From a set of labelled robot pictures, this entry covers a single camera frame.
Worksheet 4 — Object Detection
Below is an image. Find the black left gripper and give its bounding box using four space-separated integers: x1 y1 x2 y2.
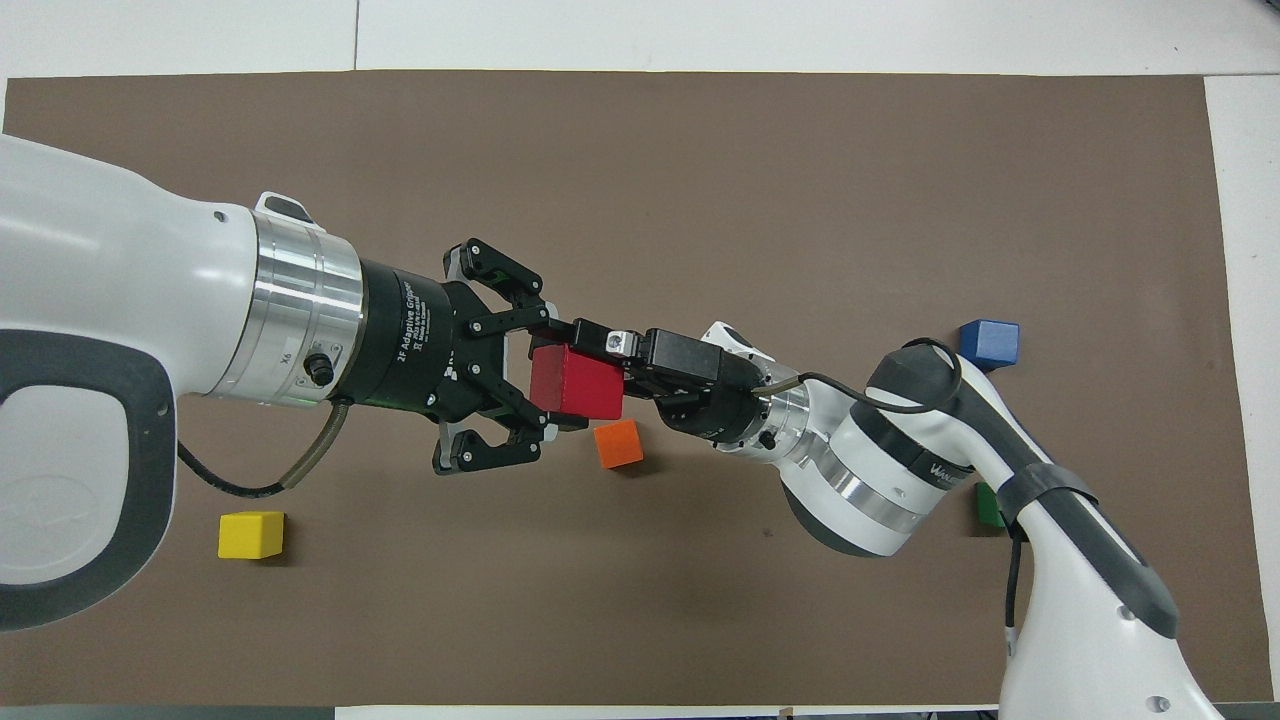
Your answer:
358 237 593 477

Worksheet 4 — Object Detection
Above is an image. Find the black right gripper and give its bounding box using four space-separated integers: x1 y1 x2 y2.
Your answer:
570 317 793 448

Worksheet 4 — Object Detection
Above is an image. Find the red wooden block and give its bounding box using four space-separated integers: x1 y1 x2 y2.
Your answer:
527 342 628 422

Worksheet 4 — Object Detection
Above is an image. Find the orange wooden block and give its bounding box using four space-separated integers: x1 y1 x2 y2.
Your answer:
592 418 646 471

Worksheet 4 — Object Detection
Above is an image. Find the yellow wooden block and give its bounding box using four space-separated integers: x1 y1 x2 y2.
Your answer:
217 510 287 561

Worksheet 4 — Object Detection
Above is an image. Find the blue wooden block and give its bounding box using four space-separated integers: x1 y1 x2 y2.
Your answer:
957 319 1022 374

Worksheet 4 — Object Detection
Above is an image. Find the brown table mat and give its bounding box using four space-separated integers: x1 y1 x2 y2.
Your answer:
0 69 1276 708

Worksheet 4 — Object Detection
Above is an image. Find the black right arm gripper cable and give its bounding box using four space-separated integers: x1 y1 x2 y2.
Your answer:
762 337 1033 633

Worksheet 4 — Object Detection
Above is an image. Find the black arm gripper cable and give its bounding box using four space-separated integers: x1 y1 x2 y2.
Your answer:
762 337 1033 633
177 398 353 499

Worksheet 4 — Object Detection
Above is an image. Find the black left arm gripper cable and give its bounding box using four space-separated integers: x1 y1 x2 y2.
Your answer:
177 398 353 499

